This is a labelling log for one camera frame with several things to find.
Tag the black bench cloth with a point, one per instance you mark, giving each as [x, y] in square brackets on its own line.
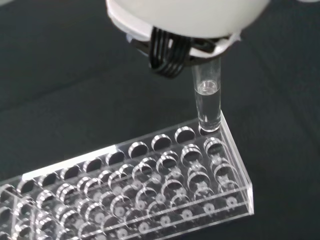
[62, 75]

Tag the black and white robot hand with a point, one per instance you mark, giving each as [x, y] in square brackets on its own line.
[180, 17]

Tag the clear acrylic test tube rack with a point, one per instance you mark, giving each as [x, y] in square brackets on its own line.
[140, 190]

